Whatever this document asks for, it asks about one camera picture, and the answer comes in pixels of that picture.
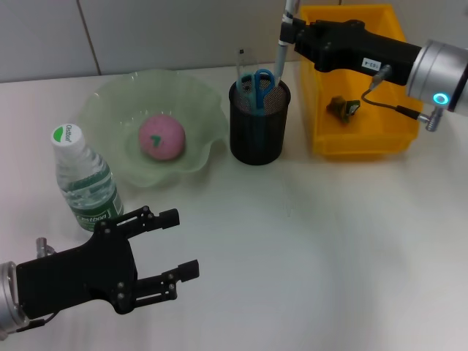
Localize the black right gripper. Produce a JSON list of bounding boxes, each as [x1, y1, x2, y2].
[[280, 18, 424, 88]]

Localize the green glass fruit plate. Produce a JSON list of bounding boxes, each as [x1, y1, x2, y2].
[[78, 69, 230, 189]]

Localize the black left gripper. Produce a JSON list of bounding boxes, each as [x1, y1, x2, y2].
[[16, 206, 201, 315]]

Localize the left arm cable with plugs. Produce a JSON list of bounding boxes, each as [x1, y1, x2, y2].
[[16, 237, 56, 332]]

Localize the clear water bottle green label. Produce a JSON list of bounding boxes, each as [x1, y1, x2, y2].
[[50, 123, 124, 233]]

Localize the blue scissors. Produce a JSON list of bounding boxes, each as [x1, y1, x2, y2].
[[236, 68, 275, 151]]

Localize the yellow plastic bin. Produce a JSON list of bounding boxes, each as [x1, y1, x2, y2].
[[299, 4, 421, 162]]

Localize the transparent plastic ruler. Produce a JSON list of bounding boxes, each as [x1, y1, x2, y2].
[[236, 47, 253, 88]]

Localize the pink toy peach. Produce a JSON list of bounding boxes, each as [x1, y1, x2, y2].
[[137, 113, 186, 162]]

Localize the silver pen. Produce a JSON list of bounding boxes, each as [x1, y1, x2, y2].
[[273, 0, 303, 88]]

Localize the green plastic wrapper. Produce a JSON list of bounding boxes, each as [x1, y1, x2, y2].
[[325, 95, 361, 126]]

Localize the black mesh pen holder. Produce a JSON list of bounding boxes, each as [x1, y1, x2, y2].
[[229, 78, 293, 166]]

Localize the right arm cable with plugs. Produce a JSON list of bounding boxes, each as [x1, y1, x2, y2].
[[361, 64, 446, 133]]

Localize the arm cable with plugs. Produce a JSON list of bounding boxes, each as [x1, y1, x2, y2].
[[16, 237, 56, 332], [361, 64, 446, 133]]

